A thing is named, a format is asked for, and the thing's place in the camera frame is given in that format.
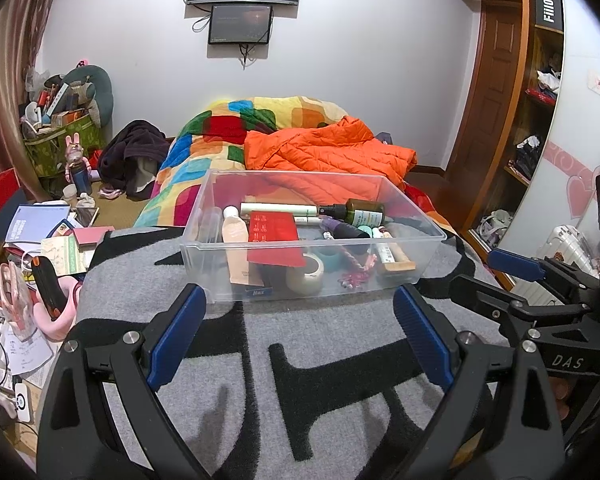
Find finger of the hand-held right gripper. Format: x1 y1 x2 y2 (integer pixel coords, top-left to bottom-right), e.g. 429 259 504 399
450 273 533 322
486 248 600 292

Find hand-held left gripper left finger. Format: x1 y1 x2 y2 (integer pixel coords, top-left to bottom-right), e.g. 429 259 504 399
36 282 208 480

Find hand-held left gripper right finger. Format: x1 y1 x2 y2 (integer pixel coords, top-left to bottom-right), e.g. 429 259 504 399
392 284 568 480

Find clear plastic storage bin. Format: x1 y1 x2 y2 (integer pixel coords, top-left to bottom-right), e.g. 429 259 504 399
180 170 448 303

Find tan wooden item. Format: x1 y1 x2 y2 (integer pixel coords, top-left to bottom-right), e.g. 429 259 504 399
379 240 417 274

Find pink white braided rope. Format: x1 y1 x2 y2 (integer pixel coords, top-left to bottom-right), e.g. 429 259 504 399
338 249 378 289

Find white labelled tube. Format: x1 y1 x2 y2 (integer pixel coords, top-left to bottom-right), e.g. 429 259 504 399
371 226 400 264

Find beige lotion bottle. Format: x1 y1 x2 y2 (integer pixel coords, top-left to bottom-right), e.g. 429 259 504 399
221 207 262 287

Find teal tape roll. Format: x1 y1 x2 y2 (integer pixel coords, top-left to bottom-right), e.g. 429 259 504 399
307 245 341 267

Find clear tape roll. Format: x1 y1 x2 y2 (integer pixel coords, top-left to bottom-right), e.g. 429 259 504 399
285 254 326 297

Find dark green spray bottle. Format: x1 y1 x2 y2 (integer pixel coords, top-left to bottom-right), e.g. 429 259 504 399
318 198 386 229

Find red envelope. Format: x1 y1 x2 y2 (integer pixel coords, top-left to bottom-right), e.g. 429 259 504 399
246 212 306 267

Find long cream tube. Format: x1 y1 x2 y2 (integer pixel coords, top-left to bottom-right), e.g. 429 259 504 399
239 202 319 217

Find person's right hand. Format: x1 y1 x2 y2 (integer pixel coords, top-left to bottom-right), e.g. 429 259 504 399
550 377 578 418

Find white plastic bags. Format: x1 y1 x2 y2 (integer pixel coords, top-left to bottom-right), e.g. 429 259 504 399
477 208 515 243

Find white suitcase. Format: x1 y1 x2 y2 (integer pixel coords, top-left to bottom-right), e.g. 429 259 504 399
534 224 596 273

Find pink holder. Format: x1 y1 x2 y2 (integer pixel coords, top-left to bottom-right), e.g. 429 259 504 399
34 280 83 341

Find grey black patterned blanket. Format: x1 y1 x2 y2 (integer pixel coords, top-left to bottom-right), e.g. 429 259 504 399
50 225 516 480

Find pink box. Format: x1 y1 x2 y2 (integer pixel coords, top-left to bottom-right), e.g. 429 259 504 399
72 226 116 252

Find green white booklet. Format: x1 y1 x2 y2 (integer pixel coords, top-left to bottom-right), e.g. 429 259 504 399
41 235 97 277

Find orange black handheld tool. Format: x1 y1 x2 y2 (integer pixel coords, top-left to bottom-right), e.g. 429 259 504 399
30 256 68 322

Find white wardrobe door pink hearts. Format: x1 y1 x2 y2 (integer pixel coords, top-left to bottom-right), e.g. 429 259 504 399
510 0 600 306

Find pile of white papers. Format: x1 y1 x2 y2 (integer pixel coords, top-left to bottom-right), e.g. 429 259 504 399
2 327 56 378

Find wooden shelf unit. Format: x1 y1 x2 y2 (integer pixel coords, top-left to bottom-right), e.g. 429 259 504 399
427 0 566 241

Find brown wooden door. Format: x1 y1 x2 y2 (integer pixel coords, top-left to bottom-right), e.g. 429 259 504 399
442 0 531 186

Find pink framed case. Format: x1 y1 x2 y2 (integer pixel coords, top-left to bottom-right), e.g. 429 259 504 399
0 261 33 333

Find white flat device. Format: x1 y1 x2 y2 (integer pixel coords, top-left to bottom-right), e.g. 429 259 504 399
11 381 37 425

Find colourful patchwork blanket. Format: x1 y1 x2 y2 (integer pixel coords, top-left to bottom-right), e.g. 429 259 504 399
134 95 446 231

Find blue notebook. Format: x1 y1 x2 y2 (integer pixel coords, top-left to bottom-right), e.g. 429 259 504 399
5 203 71 245

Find dark clothes pile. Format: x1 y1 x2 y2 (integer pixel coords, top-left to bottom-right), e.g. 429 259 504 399
97 120 171 197

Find pink bunny toy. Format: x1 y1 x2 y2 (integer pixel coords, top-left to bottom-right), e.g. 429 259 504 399
64 132 97 196

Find orange down jacket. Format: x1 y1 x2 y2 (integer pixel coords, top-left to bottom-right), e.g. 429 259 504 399
243 116 418 192

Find green fabric bag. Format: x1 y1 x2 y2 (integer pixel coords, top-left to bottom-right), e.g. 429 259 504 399
24 112 103 178

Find black box white print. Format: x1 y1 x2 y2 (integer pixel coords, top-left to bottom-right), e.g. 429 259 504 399
533 0 566 35

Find brown curtain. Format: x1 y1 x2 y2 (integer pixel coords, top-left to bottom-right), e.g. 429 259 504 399
0 0 81 201

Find black wall cable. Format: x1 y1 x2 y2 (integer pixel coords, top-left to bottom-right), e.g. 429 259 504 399
184 0 213 33

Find small wall monitor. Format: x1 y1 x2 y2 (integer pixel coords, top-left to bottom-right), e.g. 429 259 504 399
208 4 274 46

